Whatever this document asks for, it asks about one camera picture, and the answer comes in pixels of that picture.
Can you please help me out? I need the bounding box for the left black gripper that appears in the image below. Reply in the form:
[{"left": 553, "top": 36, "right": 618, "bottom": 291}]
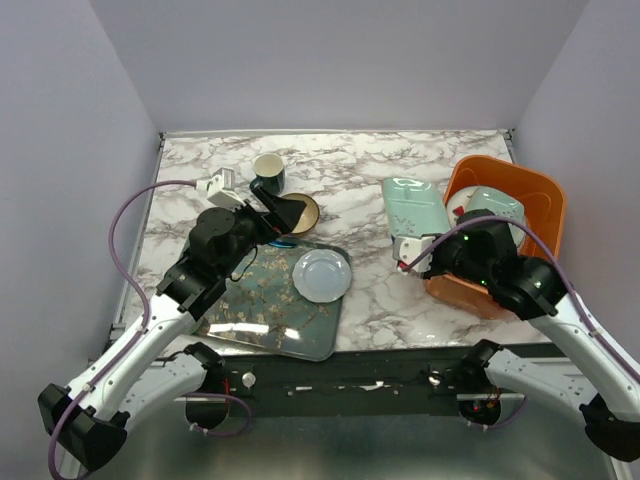
[{"left": 219, "top": 186, "right": 308, "bottom": 279}]

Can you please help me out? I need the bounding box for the brown cream bowl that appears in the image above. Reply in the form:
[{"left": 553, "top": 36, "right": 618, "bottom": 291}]
[{"left": 282, "top": 193, "right": 320, "bottom": 237}]

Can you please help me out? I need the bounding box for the dark green mug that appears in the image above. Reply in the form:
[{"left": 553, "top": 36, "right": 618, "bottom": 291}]
[{"left": 250, "top": 153, "right": 285, "bottom": 196}]

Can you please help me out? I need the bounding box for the mint rectangular dish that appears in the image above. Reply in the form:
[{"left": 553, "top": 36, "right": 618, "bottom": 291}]
[
  {"left": 466, "top": 186, "right": 527, "bottom": 224},
  {"left": 382, "top": 177, "right": 451, "bottom": 241}
]

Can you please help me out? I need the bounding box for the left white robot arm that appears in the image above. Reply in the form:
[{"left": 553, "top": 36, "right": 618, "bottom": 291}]
[{"left": 37, "top": 187, "right": 306, "bottom": 479}]

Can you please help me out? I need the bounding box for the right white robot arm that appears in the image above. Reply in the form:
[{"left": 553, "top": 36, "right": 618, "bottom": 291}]
[{"left": 399, "top": 210, "right": 639, "bottom": 462}]

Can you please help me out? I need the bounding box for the orange plastic bin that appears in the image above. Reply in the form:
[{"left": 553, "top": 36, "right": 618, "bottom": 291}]
[{"left": 425, "top": 155, "right": 566, "bottom": 321}]

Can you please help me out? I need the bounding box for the light blue scalloped plate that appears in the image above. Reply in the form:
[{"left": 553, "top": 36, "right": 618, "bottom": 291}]
[{"left": 291, "top": 249, "right": 352, "bottom": 303}]

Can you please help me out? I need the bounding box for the floral blossom tray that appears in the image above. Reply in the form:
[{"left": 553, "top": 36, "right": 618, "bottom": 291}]
[{"left": 198, "top": 239, "right": 351, "bottom": 362}]

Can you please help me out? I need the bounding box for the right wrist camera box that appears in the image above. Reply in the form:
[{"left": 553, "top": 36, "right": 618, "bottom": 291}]
[{"left": 392, "top": 235, "right": 436, "bottom": 275}]

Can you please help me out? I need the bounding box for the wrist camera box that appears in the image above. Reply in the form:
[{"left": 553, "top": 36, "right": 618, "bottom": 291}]
[
  {"left": 392, "top": 235, "right": 436, "bottom": 275},
  {"left": 205, "top": 168, "right": 245, "bottom": 211}
]

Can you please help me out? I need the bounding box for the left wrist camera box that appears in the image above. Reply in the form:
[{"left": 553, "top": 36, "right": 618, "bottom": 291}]
[{"left": 205, "top": 168, "right": 245, "bottom": 211}]

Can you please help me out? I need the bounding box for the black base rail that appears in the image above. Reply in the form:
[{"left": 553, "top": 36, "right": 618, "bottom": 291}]
[{"left": 164, "top": 342, "right": 501, "bottom": 419}]

